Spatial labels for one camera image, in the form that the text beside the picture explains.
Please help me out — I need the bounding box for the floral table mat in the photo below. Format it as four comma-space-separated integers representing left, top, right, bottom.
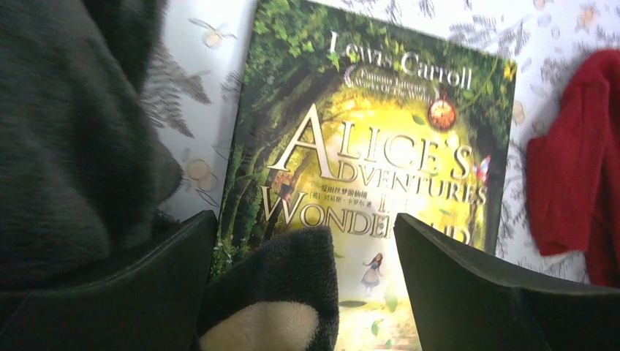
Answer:
148, 1, 619, 282

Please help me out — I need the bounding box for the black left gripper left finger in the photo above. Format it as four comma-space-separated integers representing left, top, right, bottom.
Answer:
1, 211, 216, 350

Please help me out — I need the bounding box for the red cloth garment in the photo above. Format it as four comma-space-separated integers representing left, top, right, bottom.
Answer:
526, 50, 619, 287

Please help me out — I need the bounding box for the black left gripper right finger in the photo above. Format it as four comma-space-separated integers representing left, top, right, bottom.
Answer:
394, 214, 619, 351

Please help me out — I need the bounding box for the black floral blanket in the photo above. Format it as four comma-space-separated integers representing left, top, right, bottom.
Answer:
1, 1, 339, 350

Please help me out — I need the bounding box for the dark green gold book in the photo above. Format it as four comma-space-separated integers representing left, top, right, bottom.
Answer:
212, 1, 518, 350

